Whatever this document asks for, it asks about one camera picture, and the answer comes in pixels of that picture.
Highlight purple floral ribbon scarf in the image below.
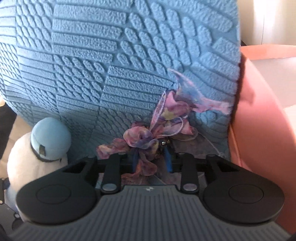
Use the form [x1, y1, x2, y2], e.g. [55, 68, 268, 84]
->
[97, 70, 231, 185]

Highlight white plush blue cap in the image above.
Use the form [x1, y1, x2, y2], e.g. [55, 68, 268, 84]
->
[4, 117, 72, 221]

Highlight blue textured cushion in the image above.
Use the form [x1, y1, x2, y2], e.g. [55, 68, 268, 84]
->
[1, 1, 241, 159]

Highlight pink storage box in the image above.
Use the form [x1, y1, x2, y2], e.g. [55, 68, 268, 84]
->
[228, 44, 295, 233]

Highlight striped beige black blanket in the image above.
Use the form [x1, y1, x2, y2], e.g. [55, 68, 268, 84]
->
[1, 99, 32, 178]

